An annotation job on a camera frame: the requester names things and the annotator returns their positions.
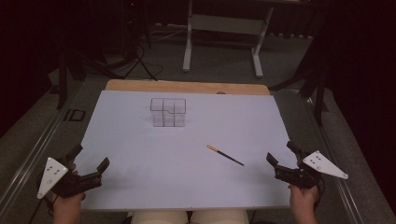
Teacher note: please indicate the metal floor rail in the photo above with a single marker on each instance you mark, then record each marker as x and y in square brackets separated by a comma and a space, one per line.
[345, 189]
[29, 158]

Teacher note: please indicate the black metal stand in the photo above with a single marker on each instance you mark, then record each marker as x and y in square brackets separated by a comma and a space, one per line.
[319, 90]
[63, 77]

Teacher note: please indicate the person's left hand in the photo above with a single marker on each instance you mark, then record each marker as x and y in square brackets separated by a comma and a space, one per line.
[68, 203]

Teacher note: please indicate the person's left leg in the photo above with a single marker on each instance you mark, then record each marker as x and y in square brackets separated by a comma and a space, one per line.
[160, 217]

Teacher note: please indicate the black pencil with orange end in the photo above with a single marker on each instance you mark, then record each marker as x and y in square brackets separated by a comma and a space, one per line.
[224, 155]

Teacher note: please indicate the white metal stand frame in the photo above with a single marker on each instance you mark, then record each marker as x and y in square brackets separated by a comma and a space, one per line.
[225, 24]

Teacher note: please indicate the black floor socket plate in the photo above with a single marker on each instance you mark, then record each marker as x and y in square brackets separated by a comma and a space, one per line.
[74, 115]

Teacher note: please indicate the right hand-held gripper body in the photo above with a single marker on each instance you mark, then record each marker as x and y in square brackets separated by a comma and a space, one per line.
[320, 163]

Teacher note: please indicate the person's right hand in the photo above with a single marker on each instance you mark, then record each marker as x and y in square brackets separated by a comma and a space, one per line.
[303, 199]

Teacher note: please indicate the person's right leg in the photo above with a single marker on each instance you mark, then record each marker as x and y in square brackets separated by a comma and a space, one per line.
[219, 217]

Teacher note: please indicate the clear plastic compartment organizer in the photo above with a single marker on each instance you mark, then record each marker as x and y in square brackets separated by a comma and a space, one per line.
[168, 112]

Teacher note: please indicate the person's leg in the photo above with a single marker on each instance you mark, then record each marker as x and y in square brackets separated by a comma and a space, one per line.
[219, 217]
[160, 217]

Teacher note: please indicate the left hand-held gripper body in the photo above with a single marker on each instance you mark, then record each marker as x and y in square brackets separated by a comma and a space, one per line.
[51, 174]

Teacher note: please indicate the white power strip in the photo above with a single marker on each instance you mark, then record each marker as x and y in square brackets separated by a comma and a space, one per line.
[170, 26]

